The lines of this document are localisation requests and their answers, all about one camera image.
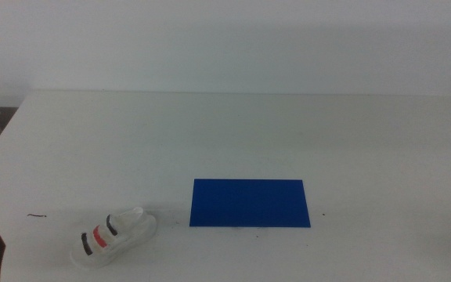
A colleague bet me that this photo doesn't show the white sandal shoe striped straps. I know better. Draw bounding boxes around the white sandal shoe striped straps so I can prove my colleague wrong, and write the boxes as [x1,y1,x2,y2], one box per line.
[69,206,158,269]

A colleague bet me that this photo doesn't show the blue rectangular mat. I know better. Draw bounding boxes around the blue rectangular mat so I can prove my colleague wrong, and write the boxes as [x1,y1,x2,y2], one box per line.
[189,179,312,228]

